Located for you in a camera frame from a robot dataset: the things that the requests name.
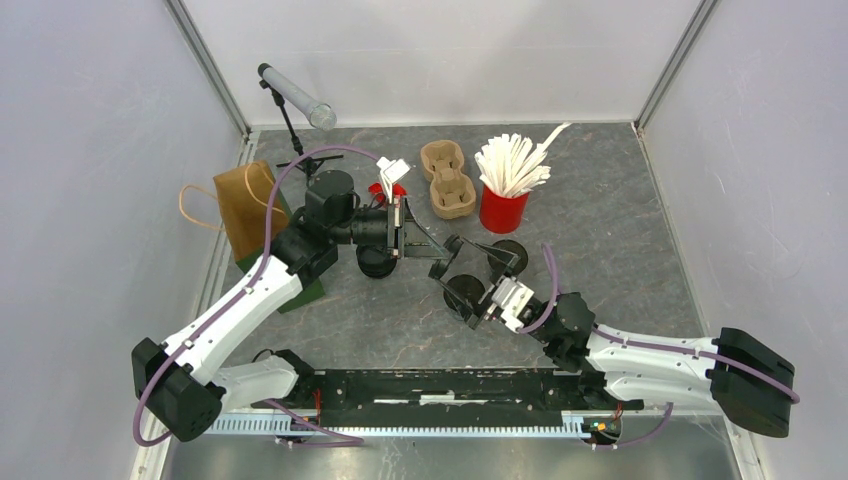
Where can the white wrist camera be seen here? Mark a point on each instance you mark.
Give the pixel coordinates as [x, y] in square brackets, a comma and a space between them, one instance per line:
[390, 173]
[536, 322]

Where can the red cylindrical straw holder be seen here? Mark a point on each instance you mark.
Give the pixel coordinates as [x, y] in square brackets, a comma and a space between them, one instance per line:
[501, 215]

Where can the brown paper bag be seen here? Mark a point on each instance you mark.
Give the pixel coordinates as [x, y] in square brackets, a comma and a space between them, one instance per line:
[246, 207]

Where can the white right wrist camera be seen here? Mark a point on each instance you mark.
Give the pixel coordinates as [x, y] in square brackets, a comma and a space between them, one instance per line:
[536, 322]

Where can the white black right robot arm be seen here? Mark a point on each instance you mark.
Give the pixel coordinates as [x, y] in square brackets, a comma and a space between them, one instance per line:
[734, 373]

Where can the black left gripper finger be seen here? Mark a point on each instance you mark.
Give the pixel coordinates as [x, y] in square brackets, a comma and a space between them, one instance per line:
[425, 250]
[420, 225]

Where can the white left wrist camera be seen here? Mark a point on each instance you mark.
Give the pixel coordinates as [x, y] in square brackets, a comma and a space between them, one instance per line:
[390, 173]

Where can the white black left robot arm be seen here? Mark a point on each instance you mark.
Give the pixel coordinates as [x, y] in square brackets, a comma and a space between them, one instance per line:
[182, 381]

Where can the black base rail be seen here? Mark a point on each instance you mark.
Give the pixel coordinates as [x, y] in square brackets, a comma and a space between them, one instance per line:
[506, 397]

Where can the grey microphone on stand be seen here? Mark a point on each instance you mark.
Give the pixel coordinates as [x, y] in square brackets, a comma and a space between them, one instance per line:
[319, 115]

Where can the brown cardboard cup carrier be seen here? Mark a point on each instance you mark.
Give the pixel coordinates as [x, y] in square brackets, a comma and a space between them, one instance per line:
[452, 194]

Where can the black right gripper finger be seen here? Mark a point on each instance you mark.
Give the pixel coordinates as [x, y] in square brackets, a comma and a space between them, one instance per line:
[488, 250]
[474, 321]

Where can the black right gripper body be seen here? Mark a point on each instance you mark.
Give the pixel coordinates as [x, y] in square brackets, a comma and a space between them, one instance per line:
[490, 310]

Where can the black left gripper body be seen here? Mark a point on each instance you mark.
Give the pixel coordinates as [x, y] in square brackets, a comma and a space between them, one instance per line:
[395, 218]

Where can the dark translucent cup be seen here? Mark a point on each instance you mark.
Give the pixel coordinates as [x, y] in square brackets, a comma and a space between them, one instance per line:
[462, 294]
[515, 248]

